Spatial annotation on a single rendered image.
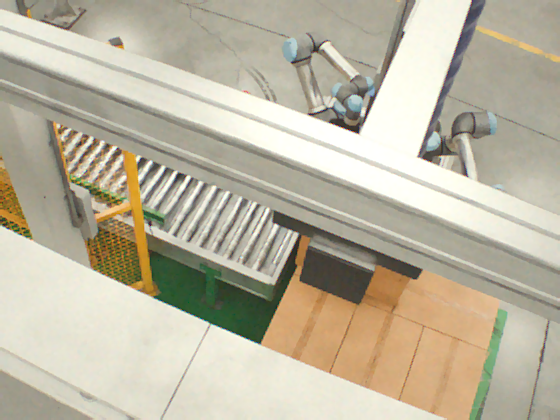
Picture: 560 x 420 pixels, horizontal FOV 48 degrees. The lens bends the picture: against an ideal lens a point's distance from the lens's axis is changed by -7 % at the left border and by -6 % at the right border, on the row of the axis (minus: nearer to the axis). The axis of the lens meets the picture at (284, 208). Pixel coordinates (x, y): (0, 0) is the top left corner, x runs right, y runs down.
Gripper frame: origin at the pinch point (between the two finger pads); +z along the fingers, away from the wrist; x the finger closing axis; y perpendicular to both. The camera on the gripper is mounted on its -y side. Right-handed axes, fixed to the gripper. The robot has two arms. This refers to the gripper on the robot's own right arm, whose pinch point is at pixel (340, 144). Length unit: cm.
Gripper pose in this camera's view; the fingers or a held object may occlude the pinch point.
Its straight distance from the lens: 349.7
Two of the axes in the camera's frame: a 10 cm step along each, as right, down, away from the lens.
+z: -0.9, 5.7, 8.2
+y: 9.1, 3.8, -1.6
